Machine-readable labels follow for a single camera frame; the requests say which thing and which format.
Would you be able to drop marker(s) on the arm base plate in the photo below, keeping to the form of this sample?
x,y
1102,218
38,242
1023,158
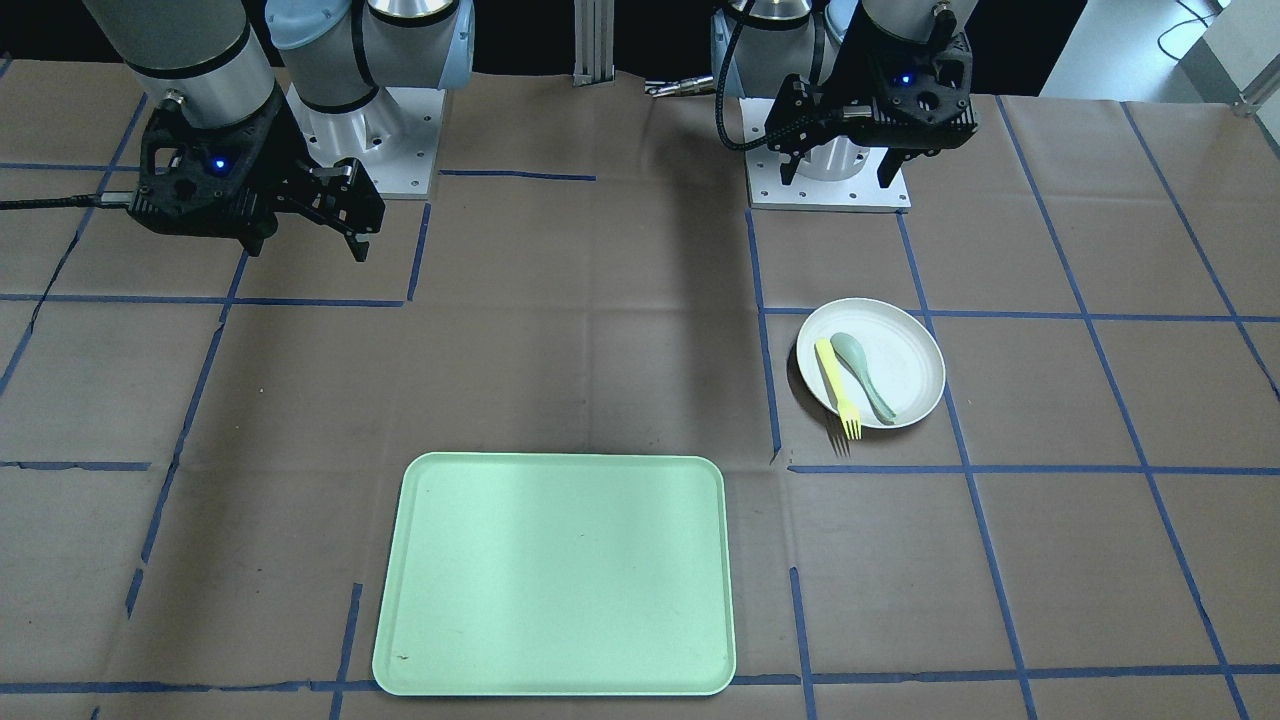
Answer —
x,y
396,137
838,176

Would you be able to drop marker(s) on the light green plastic tray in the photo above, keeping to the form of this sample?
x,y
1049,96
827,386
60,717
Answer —
x,y
557,575

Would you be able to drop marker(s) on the white round plate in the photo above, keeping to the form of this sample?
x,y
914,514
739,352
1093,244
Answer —
x,y
904,363

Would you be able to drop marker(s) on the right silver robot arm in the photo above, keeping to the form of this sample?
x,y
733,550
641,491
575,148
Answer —
x,y
339,111

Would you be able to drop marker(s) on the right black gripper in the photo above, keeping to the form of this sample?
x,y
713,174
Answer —
x,y
283,152

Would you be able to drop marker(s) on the teal plastic spoon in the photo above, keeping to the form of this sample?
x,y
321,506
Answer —
x,y
854,355

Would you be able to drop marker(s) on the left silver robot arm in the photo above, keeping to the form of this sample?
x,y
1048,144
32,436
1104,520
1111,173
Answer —
x,y
769,40

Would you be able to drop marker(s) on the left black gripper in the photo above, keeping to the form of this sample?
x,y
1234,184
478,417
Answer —
x,y
846,80

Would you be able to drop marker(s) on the aluminium profile post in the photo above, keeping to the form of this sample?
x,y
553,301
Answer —
x,y
593,42

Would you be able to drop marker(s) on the yellow plastic fork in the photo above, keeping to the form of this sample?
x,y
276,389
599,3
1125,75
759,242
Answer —
x,y
847,412

